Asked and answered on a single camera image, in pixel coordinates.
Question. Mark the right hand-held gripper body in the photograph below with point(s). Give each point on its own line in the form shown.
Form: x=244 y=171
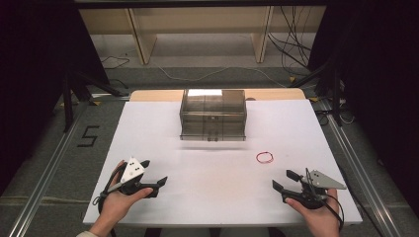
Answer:
x=324 y=182

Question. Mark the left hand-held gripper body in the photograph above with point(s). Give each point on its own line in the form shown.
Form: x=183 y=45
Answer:
x=132 y=171

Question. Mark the red rubber band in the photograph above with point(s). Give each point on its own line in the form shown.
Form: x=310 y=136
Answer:
x=257 y=158

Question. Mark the smoky transparent drawer box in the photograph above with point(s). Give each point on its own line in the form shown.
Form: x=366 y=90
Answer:
x=212 y=115

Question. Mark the person's right hand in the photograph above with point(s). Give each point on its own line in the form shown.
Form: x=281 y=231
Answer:
x=321 y=219

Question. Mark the person's left hand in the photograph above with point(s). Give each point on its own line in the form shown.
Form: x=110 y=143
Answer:
x=120 y=205

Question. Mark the yellow tape piece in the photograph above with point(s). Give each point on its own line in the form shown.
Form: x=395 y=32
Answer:
x=314 y=99
x=96 y=103
x=292 y=79

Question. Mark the black metal stand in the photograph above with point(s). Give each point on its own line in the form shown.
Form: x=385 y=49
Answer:
x=329 y=85
x=82 y=89

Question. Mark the dark curtain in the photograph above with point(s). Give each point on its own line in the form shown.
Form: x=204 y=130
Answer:
x=33 y=82
x=382 y=82

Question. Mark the light wooden desk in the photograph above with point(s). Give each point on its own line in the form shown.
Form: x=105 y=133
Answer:
x=197 y=19

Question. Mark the aluminium floor rail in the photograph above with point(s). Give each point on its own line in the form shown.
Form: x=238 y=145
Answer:
x=359 y=177
x=46 y=177

